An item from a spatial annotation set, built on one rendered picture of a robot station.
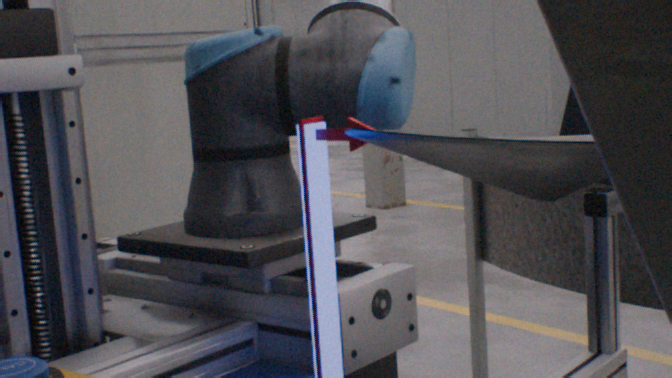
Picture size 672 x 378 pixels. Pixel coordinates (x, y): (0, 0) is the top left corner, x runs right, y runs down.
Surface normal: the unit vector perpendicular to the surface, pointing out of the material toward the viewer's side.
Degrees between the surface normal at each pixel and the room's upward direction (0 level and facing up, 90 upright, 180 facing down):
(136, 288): 90
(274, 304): 90
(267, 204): 73
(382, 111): 122
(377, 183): 90
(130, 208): 91
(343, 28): 45
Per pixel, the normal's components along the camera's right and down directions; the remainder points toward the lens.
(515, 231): -0.94, 0.11
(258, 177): 0.30, -0.18
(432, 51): -0.78, 0.15
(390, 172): 0.62, 0.06
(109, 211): 0.78, 0.05
